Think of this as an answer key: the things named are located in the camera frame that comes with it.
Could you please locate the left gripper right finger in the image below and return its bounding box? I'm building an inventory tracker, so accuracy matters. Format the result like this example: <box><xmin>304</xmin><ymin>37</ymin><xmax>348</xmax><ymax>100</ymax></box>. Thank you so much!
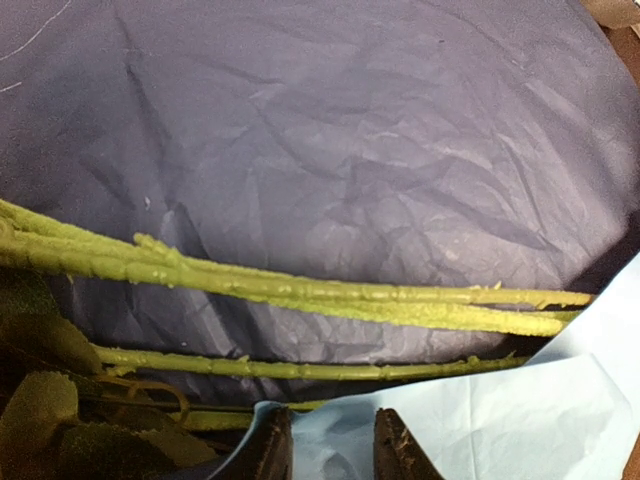
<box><xmin>374</xmin><ymin>408</ymin><xmax>444</xmax><ymax>480</ymax></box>

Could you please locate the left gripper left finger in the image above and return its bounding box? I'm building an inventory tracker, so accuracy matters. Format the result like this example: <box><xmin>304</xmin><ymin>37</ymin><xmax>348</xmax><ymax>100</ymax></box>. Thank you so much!
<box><xmin>219</xmin><ymin>407</ymin><xmax>293</xmax><ymax>480</ymax></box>

